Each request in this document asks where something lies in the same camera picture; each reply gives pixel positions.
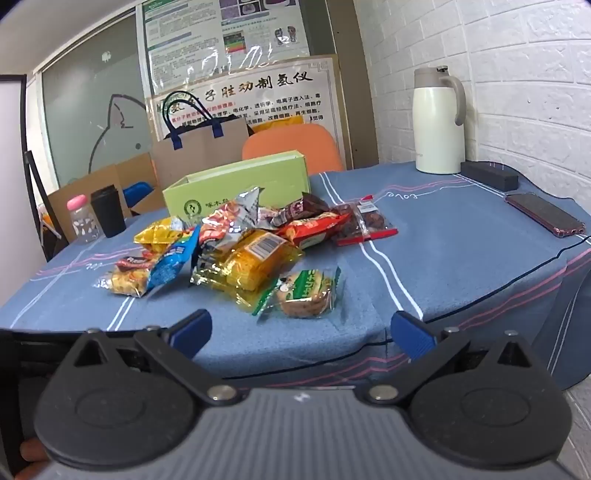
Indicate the large yellow snack packet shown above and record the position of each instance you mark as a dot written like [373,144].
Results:
[254,263]

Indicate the silver snack packet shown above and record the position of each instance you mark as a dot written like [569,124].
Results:
[247,205]

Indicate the white panel black frame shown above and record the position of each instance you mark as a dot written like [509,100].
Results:
[11,138]

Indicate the framed text poster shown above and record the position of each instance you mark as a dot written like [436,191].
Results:
[286,92]

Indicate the blue snack packet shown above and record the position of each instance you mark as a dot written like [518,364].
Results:
[171,267]

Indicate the smartphone in red case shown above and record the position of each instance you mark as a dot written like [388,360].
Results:
[545,214]

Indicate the clear bottle pink lid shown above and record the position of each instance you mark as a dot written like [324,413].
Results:
[83,224]

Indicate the black rectangular case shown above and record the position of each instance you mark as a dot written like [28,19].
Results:
[489,175]

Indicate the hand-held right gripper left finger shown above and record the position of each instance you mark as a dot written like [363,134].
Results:
[191,328]

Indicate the black cup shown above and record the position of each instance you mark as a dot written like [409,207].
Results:
[108,212]

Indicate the green cardboard box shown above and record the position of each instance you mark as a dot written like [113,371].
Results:
[240,184]

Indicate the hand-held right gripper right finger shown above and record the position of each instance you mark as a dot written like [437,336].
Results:
[413,336]

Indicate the clear red-edged date packet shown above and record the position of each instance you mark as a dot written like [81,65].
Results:
[367,222]

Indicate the brown snack packet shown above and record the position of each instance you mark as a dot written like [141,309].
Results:
[307,205]

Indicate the wall poster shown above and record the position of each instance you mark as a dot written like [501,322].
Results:
[184,37]

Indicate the orange chair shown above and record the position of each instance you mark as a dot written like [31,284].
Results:
[295,141]

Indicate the brown round cake packet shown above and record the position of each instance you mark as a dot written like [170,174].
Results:
[302,295]

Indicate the black stand rod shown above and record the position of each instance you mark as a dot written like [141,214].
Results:
[34,180]

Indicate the open cardboard box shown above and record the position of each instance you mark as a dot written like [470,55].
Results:
[134,168]

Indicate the cream thermos jug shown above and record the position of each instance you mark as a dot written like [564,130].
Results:
[436,124]

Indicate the clear cracker packet red ends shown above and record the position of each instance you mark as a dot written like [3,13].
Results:
[122,280]

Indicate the blue striped tablecloth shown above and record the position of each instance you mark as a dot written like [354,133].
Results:
[438,258]

